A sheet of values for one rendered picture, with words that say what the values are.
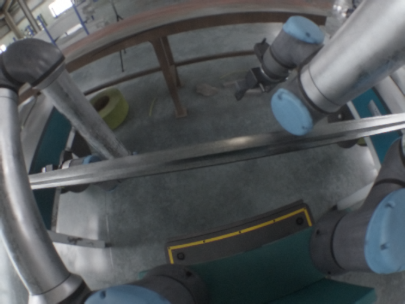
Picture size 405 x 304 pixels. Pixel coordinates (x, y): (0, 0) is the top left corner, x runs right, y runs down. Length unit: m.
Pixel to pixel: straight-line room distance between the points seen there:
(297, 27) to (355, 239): 0.43
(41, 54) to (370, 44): 0.55
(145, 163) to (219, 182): 0.80
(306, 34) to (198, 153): 0.36
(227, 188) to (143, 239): 0.65
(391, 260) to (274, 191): 0.98
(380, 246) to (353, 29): 0.30
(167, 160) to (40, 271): 0.37
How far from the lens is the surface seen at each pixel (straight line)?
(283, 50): 0.46
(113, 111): 1.67
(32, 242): 0.39
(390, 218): 0.35
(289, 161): 1.32
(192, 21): 1.10
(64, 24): 4.26
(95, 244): 1.23
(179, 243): 0.84
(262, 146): 0.44
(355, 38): 0.24
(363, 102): 1.01
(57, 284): 0.40
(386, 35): 0.22
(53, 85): 0.50
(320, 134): 0.51
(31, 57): 0.48
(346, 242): 0.42
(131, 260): 1.30
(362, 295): 0.40
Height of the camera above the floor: 1.13
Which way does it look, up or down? 60 degrees down
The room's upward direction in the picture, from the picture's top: 16 degrees counter-clockwise
